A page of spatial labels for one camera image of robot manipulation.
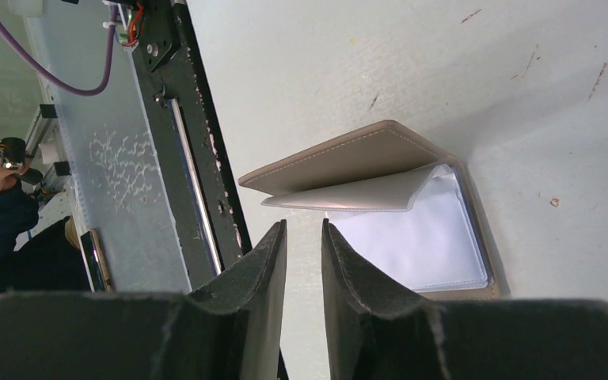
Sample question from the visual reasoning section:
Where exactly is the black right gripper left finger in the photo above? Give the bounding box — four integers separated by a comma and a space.
0, 221, 287, 379

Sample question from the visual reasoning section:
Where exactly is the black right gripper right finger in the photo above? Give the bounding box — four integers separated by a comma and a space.
321, 221, 608, 379

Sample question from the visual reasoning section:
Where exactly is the taupe leather card holder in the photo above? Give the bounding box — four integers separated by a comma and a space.
239, 120, 500, 299

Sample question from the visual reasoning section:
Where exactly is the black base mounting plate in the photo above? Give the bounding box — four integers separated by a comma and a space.
131, 1, 253, 288

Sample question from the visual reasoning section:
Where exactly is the smartphone with gold edge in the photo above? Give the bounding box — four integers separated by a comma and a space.
80, 229, 115, 292

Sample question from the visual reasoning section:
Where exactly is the person in dark clothes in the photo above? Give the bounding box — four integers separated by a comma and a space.
0, 164, 90, 294

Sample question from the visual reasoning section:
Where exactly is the aluminium frame rail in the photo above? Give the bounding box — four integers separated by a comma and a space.
25, 104, 70, 196

